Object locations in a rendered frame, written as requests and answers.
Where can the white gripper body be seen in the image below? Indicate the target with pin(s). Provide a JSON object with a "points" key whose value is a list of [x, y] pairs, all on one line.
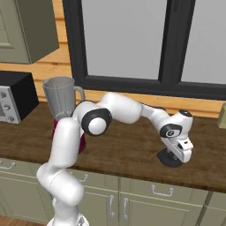
{"points": [[182, 155]]}

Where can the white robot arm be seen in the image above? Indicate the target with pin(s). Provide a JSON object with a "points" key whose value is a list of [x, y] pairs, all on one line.
{"points": [[64, 141]]}

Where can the black round blender lid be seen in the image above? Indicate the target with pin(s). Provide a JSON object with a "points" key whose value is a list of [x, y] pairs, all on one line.
{"points": [[165, 160]]}

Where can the grey jug blender red base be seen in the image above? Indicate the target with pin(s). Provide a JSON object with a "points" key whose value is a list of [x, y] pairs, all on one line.
{"points": [[60, 94]]}

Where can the green drawer front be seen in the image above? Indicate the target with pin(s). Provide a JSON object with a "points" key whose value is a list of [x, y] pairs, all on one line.
{"points": [[188, 192], [103, 180], [23, 167], [219, 201]]}

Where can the olive tan block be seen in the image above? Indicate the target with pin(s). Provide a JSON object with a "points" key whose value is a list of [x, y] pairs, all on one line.
{"points": [[222, 116]]}

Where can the green cupboard door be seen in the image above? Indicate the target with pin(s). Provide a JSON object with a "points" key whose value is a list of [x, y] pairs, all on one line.
{"points": [[216, 217], [97, 209], [20, 197], [164, 213]]}

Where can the black framed window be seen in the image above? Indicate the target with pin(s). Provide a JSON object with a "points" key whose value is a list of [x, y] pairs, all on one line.
{"points": [[173, 44]]}

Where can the black silver microwave oven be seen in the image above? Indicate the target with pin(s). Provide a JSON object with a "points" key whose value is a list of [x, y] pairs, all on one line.
{"points": [[20, 91]]}

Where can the green wall cupboard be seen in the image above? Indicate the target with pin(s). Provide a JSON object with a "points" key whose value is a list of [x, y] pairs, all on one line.
{"points": [[26, 29]]}

